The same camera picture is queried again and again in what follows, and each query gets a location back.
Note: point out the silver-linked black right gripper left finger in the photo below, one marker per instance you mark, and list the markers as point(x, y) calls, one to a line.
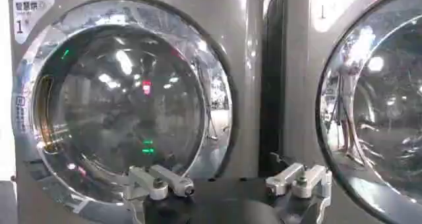
point(155, 180)

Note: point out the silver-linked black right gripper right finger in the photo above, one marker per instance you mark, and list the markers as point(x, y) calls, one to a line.
point(298, 179)

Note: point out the round glass dryer door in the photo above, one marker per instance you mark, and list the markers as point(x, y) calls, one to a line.
point(379, 113)
point(122, 103)

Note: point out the grey dryer with label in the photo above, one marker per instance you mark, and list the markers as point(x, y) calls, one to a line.
point(303, 80)
point(244, 80)

